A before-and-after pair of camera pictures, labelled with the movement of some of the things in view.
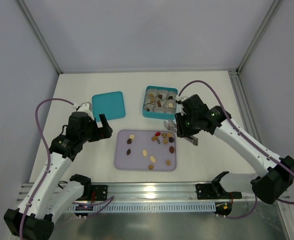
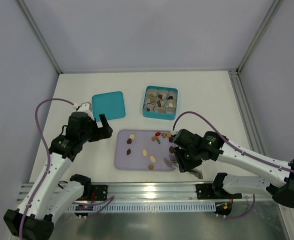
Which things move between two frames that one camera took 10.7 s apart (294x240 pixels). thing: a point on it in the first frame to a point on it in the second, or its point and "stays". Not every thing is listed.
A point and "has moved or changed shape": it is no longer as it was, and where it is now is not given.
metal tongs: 172,125 has moved or changed shape
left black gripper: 100,131 stays
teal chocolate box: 160,102 stays
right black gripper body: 181,126 to 183,160
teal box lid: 111,104 stays
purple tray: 143,150 stays
